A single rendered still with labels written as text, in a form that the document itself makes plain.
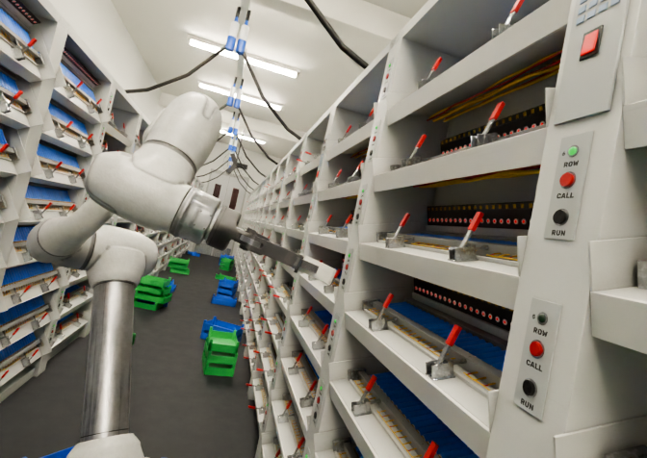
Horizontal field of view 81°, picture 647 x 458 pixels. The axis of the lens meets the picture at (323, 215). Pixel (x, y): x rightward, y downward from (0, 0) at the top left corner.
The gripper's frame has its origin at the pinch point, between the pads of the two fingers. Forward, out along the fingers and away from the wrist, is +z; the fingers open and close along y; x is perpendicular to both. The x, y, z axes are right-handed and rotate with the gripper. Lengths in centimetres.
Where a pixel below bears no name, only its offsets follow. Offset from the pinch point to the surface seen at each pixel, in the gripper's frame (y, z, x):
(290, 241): -170, 22, 3
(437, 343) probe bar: 5.4, 26.3, -3.4
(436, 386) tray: 17.2, 20.8, -8.4
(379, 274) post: -30.5, 25.9, 4.6
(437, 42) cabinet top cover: -27, 13, 71
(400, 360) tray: 4.9, 20.7, -9.0
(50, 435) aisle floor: -117, -47, -115
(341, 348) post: -30.5, 24.0, -18.3
